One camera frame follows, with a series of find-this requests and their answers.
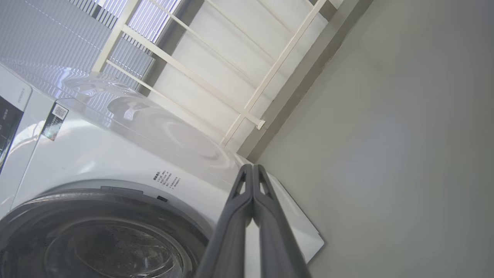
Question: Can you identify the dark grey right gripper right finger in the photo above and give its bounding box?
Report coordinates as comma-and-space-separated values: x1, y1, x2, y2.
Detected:
253, 164, 312, 278

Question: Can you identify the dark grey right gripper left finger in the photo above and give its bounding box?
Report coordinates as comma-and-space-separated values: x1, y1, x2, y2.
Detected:
195, 164, 254, 278

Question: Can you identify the dark round glass washer door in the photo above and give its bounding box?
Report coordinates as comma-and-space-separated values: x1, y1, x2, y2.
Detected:
0, 180, 215, 278

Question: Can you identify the white front-load washing machine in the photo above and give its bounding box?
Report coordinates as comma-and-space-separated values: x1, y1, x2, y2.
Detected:
0, 58, 325, 278

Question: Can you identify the white metal railing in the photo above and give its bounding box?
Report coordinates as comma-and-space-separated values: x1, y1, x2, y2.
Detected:
93, 0, 332, 147

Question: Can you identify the QR code sticker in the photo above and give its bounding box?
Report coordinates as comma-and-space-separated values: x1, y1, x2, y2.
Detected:
41, 102, 70, 141

